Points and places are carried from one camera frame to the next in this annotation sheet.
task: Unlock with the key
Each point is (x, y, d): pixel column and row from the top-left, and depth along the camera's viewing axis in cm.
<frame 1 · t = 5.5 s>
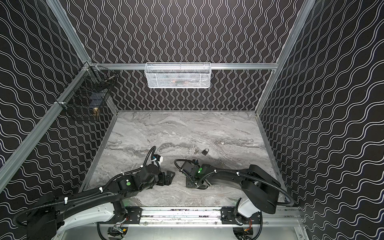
left hand: (172, 176, 77), fingers open
right hand: (190, 184, 84), fingers open
black padlock: (204, 152, 99), on the table
key by black padlock: (195, 152, 99), on the table

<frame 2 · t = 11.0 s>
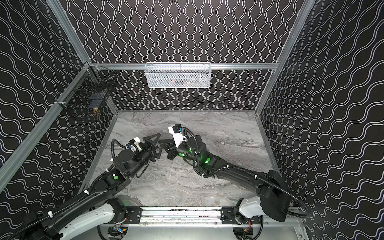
left hand: (164, 138, 66), fingers open
right hand: (158, 142, 68), fingers closed
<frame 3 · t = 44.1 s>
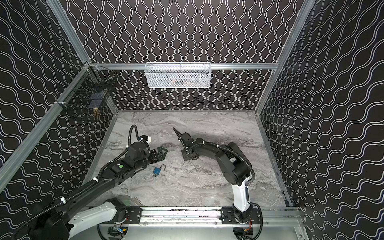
left hand: (165, 152, 79), fingers open
right hand: (189, 155, 97), fingers closed
blue padlock: (157, 170, 92), on the table
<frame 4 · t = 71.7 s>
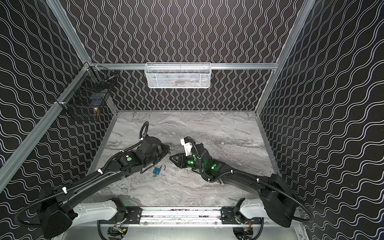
left hand: (173, 148, 75), fingers open
right hand: (170, 158, 75), fingers open
